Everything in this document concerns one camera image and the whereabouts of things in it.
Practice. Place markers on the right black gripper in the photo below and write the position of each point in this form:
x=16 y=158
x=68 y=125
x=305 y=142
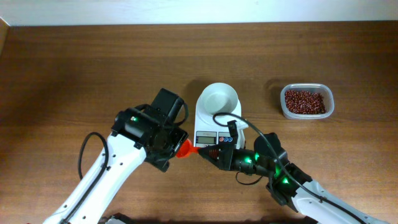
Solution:
x=226 y=158

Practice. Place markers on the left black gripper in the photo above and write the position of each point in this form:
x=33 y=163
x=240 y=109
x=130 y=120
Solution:
x=178 y=136

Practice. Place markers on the orange measuring scoop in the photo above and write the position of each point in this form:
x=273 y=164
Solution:
x=186 y=149

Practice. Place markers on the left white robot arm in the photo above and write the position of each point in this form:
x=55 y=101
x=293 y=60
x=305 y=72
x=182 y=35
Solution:
x=145 y=133

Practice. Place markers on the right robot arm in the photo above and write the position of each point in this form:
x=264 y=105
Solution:
x=287 y=184

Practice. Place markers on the white digital kitchen scale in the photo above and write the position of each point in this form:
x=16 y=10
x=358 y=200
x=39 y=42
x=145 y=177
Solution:
x=209 y=132

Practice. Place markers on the white round bowl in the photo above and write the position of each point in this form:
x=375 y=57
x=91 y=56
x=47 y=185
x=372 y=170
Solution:
x=217 y=98

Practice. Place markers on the clear plastic container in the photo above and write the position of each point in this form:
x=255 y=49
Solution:
x=314 y=88

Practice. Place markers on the red beans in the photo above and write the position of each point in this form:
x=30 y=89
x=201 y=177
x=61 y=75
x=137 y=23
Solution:
x=304 y=102

